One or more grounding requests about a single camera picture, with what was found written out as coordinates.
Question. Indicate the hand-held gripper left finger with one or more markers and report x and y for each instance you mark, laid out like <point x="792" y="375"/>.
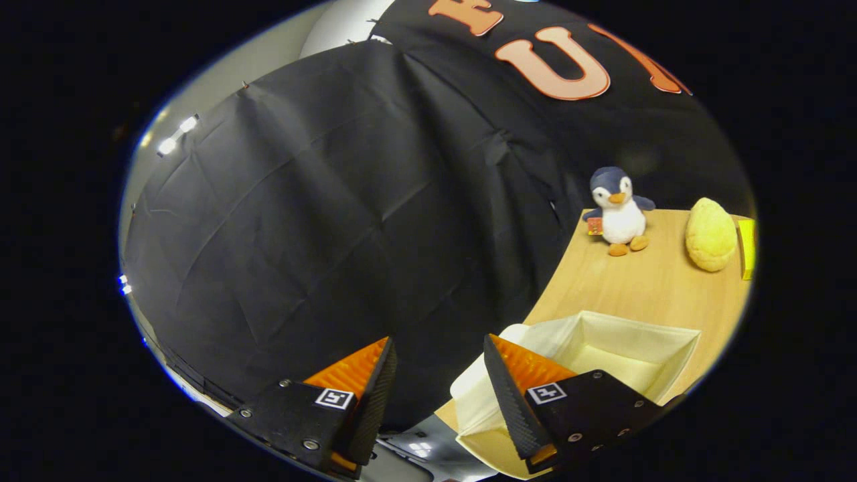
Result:
<point x="371" y="408"/>

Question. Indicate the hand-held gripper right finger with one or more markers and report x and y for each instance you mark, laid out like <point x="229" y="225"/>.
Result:
<point x="512" y="402"/>

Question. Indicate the cream fabric storage box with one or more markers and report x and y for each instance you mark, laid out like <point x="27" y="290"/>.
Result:
<point x="616" y="355"/>

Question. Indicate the grey and white penguin plush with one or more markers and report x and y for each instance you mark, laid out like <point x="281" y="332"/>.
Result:
<point x="621" y="217"/>

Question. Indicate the yellow bun-shaped plush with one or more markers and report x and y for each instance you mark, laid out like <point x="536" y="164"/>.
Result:
<point x="711" y="234"/>

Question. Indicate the yellow book with red circle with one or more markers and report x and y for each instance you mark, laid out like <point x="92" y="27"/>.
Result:
<point x="747" y="248"/>

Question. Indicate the ceiling light strip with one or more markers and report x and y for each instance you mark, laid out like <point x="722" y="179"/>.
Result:
<point x="177" y="134"/>

